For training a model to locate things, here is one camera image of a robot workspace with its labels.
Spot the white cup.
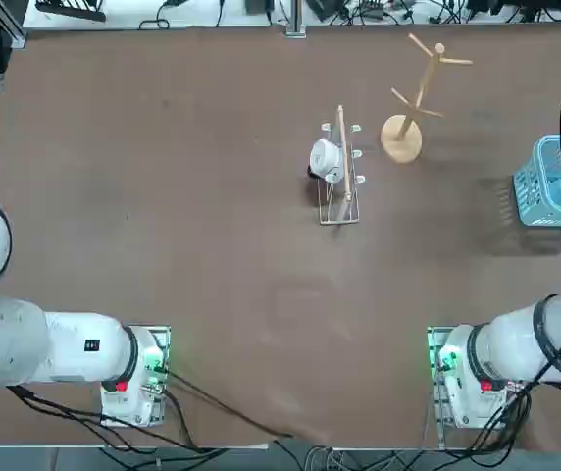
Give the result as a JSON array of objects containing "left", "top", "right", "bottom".
[{"left": 308, "top": 138, "right": 346, "bottom": 181}]

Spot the wooden tree cup rack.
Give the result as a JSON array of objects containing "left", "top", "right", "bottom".
[{"left": 380, "top": 32, "right": 474, "bottom": 165}]

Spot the blue plastic basket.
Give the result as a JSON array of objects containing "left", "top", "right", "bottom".
[{"left": 512, "top": 135, "right": 561, "bottom": 228}]

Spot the black power strip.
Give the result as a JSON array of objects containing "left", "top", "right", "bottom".
[{"left": 34, "top": 0, "right": 108, "bottom": 24}]

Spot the white wire cup rack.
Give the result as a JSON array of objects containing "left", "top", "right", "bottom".
[{"left": 318, "top": 104, "right": 366, "bottom": 227}]

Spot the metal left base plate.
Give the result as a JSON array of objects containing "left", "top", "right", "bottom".
[{"left": 101, "top": 324, "right": 173, "bottom": 427}]

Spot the metal base plate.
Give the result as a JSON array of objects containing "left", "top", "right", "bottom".
[
  {"left": 101, "top": 324, "right": 173, "bottom": 427},
  {"left": 426, "top": 325, "right": 507, "bottom": 450}
]

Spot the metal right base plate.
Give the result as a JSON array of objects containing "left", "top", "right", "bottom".
[{"left": 426, "top": 325, "right": 507, "bottom": 450}]

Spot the aluminium profile post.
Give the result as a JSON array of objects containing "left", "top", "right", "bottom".
[{"left": 284, "top": 0, "right": 309, "bottom": 38}]

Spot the tangled cable bundle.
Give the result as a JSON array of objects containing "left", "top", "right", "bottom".
[{"left": 275, "top": 439, "right": 458, "bottom": 471}]

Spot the black looped cable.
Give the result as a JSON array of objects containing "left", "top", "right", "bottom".
[{"left": 138, "top": 0, "right": 183, "bottom": 31}]

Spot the black left base cable bundle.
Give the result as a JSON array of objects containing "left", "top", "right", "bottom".
[{"left": 5, "top": 385, "right": 203, "bottom": 453}]

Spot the black base cable bundle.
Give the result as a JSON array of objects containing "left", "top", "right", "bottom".
[
  {"left": 5, "top": 385, "right": 203, "bottom": 453},
  {"left": 466, "top": 382, "right": 536, "bottom": 455}
]

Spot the black right base cable bundle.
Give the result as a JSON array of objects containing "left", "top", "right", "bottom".
[{"left": 466, "top": 382, "right": 536, "bottom": 455}]

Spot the aluminium frame rail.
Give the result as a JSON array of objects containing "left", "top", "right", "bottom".
[{"left": 0, "top": 0, "right": 27, "bottom": 49}]

